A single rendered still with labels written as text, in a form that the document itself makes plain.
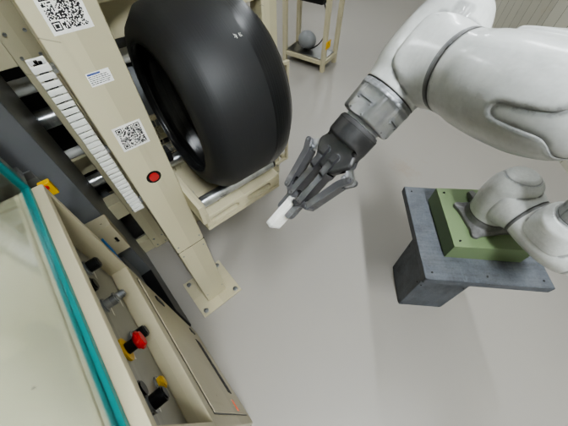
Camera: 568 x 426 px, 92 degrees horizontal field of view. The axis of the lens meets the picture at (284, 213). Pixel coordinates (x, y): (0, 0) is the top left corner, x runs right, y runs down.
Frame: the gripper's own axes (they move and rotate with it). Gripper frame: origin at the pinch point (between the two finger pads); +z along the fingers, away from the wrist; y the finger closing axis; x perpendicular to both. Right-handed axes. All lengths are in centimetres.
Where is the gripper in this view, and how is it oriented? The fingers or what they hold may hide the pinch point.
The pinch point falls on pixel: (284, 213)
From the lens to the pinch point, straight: 51.8
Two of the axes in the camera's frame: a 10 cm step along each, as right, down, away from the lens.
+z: -6.2, 7.0, 3.5
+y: 5.2, 7.0, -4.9
